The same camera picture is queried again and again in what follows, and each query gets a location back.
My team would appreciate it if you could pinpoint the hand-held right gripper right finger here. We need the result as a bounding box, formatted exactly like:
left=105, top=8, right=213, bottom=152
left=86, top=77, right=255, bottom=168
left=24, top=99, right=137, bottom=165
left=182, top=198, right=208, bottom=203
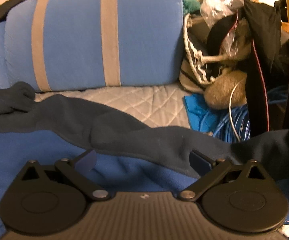
left=179, top=150, right=272, bottom=202

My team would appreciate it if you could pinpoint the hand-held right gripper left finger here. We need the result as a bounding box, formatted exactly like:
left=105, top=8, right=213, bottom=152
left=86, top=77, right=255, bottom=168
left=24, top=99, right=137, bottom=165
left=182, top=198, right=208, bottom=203
left=21, top=149, right=110, bottom=201

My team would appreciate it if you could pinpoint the blue fleece jacket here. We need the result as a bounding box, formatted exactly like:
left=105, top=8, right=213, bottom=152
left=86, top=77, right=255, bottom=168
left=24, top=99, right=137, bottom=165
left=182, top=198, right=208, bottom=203
left=0, top=81, right=289, bottom=240

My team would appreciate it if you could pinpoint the bright blue cloth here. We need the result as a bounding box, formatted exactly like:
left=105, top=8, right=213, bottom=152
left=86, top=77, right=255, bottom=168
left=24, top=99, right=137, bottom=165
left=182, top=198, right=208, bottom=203
left=183, top=94, right=220, bottom=133

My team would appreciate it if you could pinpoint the tan fuzzy plush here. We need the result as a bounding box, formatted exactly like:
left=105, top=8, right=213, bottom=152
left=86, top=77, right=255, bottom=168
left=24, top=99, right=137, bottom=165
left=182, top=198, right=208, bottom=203
left=204, top=69, right=248, bottom=110

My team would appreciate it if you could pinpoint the black bag with red piping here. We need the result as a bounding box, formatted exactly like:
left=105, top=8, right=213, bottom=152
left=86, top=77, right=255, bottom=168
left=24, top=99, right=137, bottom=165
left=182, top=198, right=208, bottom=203
left=207, top=12, right=289, bottom=133

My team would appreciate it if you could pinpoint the black hanging cloth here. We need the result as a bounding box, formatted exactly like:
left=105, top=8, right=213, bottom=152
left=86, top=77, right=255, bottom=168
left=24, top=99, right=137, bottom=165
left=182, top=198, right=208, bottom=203
left=243, top=0, right=282, bottom=73

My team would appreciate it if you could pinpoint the teal cloth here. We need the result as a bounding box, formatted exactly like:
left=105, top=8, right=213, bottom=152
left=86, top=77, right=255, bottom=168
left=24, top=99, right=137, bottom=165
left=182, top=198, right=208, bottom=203
left=183, top=0, right=201, bottom=13

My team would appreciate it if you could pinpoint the clear plastic bag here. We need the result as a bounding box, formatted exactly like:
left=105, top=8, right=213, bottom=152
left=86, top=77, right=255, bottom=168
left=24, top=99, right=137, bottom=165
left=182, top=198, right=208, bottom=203
left=200, top=0, right=250, bottom=55

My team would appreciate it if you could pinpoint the blue cable coil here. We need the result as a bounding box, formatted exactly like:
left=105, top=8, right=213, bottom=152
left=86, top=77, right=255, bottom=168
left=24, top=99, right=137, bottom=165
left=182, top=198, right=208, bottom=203
left=200, top=85, right=289, bottom=145

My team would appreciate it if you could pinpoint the white cable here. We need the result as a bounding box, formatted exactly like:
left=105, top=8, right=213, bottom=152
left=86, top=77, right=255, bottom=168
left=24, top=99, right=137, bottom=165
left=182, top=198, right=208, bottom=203
left=229, top=79, right=243, bottom=142

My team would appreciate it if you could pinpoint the striped drawstring bag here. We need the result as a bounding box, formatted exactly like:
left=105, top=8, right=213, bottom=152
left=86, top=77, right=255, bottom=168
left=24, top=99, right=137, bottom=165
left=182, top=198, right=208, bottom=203
left=180, top=14, right=250, bottom=93

